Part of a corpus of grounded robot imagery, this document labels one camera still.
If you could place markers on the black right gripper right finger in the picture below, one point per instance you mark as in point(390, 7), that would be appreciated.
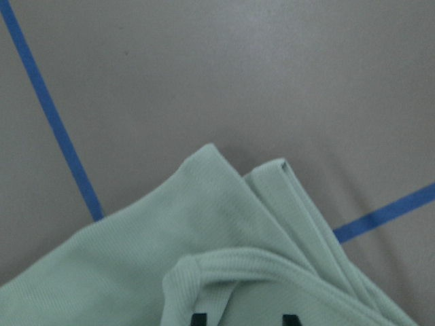
point(290, 320)

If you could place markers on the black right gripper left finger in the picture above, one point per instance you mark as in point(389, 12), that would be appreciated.
point(198, 319)

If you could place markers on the olive green long-sleeve shirt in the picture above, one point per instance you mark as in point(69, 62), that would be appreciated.
point(244, 249)

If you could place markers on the brown paper table cover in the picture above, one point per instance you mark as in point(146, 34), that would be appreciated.
point(344, 90)

